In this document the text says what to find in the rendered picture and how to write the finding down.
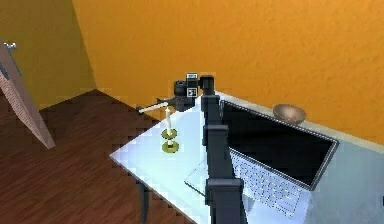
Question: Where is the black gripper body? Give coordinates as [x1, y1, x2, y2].
[173, 79, 197, 113]

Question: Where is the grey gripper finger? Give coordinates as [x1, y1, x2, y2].
[155, 96, 178, 105]
[136, 102, 170, 115]

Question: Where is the white candle on brass holder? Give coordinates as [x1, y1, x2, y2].
[161, 107, 181, 154]

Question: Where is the pale glass table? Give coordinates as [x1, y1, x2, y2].
[109, 89, 384, 224]

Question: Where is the brown bowl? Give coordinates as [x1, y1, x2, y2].
[272, 103, 308, 127]

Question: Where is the silver laptop with black screen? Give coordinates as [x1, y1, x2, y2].
[184, 99, 341, 218]

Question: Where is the pinkish brown room door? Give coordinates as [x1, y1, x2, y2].
[0, 39, 57, 150]

